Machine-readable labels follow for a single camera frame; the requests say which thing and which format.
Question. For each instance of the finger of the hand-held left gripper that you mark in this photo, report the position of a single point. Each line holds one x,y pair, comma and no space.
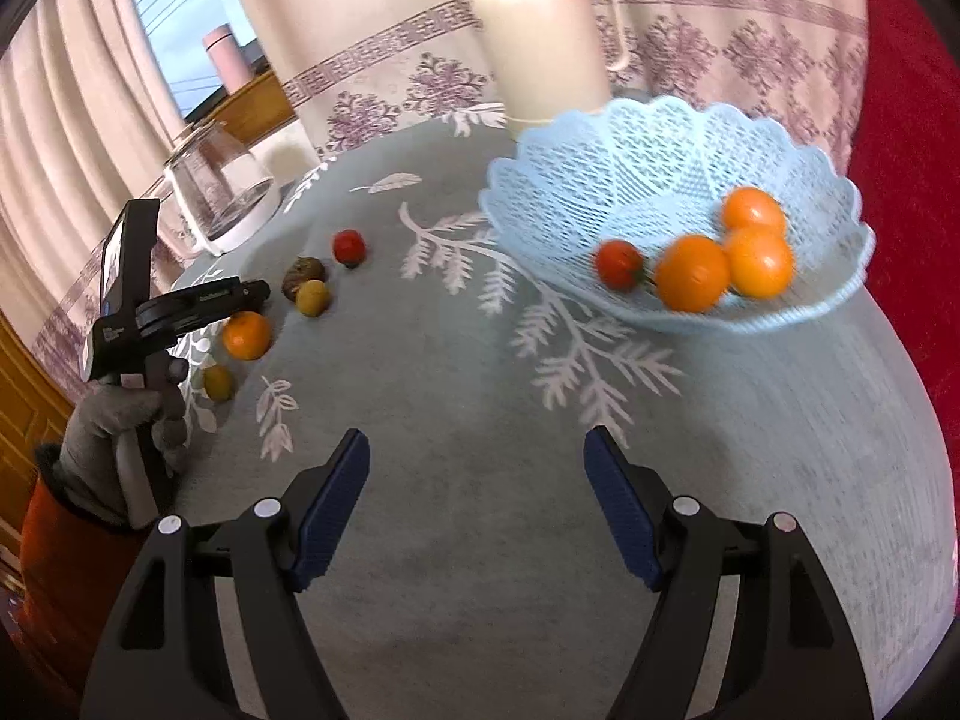
251,294

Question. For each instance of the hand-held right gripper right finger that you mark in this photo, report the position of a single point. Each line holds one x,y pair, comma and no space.
622,510

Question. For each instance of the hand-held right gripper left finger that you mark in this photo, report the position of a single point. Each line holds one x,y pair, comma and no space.
330,510

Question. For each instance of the mandarin orange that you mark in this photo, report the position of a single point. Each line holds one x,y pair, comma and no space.
754,208
765,266
247,335

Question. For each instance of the dark brown passion fruit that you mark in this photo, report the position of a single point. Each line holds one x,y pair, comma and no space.
300,272

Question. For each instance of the small green fruit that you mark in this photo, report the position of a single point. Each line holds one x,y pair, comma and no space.
219,382
313,298

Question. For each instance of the red cherry tomato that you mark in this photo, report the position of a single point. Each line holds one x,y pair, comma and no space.
349,247
619,264

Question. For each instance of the large orange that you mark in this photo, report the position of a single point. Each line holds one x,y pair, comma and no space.
691,274

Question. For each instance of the light blue plastic basket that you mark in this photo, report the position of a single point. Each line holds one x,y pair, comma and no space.
600,172

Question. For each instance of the person's left forearm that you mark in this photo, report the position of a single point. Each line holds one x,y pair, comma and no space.
60,577

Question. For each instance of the person's left hand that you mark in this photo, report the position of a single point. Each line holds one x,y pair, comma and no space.
105,427

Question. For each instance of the wooden cabinet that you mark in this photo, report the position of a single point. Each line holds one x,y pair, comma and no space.
19,420

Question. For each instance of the white patterned curtain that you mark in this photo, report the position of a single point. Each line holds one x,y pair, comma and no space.
67,127
375,0

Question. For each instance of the wooden windowsill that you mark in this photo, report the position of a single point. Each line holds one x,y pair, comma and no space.
255,105

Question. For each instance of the grey leaf-print tablecloth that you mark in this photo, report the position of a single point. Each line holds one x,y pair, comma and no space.
487,360

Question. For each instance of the pink bottle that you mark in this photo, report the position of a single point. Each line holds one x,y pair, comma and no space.
225,56

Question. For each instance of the cream thermos jug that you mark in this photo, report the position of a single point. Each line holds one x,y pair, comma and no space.
540,52

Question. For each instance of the red quilt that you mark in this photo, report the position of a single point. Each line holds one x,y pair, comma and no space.
915,165

